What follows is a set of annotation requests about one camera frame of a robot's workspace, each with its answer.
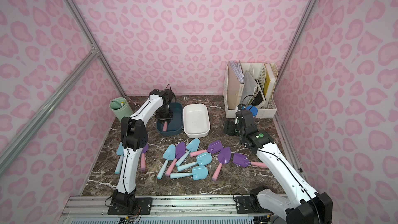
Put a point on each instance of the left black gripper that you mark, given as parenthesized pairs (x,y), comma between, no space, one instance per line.
(165,115)

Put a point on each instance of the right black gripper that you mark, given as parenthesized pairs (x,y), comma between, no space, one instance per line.
(236,127)

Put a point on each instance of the purple square shovel pink handle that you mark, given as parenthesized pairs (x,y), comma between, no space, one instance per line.
(165,126)

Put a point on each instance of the purple pointed shovel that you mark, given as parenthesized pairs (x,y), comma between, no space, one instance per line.
(224,157)
(180,150)

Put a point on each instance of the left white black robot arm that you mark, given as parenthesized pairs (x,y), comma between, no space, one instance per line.
(134,135)

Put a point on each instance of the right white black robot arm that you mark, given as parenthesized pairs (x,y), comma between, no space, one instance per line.
(302,203)

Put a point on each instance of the dark teal storage box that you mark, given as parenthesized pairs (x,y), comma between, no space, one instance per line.
(175,126)

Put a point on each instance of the white storage box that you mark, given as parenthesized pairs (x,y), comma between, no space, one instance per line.
(196,122)

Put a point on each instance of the blue lid pencil tube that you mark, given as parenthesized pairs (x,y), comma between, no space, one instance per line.
(253,110)

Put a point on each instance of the blue pointed shovel left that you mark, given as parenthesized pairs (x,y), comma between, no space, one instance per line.
(168,155)

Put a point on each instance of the blue round shovel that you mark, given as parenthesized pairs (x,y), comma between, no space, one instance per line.
(202,160)

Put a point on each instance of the green pen holder cup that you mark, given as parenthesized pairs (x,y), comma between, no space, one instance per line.
(121,108)

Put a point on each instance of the white desk file organizer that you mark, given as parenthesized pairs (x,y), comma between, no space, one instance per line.
(250,84)

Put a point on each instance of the blue square shovel front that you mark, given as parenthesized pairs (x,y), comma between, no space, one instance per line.
(198,173)

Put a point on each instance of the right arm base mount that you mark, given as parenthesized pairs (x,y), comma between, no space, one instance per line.
(248,205)

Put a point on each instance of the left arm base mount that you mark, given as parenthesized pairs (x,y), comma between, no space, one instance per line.
(128,204)

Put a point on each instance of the aluminium front rail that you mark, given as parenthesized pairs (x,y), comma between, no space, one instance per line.
(216,205)

